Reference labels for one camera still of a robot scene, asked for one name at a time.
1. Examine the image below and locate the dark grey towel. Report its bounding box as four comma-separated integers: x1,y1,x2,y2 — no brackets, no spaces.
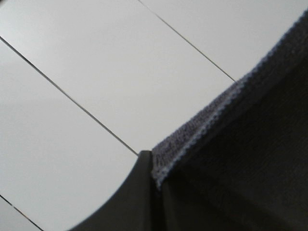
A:
152,13,308,231

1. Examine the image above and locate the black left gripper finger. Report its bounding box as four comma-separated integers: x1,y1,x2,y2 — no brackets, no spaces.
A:
71,151,161,231

